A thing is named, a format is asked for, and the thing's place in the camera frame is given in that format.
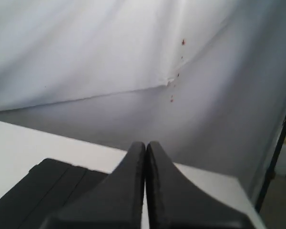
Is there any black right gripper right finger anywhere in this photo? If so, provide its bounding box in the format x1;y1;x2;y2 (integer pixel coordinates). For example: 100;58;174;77
145;141;254;229

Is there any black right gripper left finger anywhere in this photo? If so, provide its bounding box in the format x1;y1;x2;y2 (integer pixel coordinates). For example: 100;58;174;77
41;142;145;229

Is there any black plastic carrying case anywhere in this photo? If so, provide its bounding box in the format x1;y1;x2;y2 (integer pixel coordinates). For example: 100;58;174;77
0;158;107;229

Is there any black backdrop stand pole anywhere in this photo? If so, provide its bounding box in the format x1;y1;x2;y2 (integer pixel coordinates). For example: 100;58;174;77
255;115;286;212

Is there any white backdrop sheet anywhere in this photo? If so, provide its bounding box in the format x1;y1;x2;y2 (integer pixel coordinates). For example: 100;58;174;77
0;0;286;200

